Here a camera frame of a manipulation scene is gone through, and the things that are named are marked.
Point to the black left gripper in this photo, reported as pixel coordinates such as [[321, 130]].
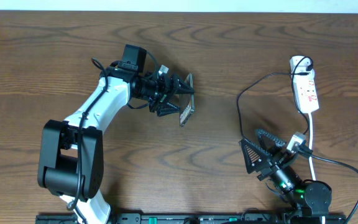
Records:
[[168, 92]]

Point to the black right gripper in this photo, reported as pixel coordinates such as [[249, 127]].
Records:
[[274, 164]]

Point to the bronze Galaxy smartphone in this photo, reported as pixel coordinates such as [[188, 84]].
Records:
[[187, 103]]

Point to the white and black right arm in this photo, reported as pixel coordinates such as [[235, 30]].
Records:
[[309, 198]]

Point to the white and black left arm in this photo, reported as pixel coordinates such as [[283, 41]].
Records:
[[71, 163]]

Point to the white USB charger adapter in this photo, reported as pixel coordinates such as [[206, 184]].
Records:
[[302, 67]]

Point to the white power strip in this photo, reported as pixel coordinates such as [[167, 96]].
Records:
[[306, 95]]

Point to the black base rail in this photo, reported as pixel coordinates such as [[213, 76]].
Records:
[[136, 218]]

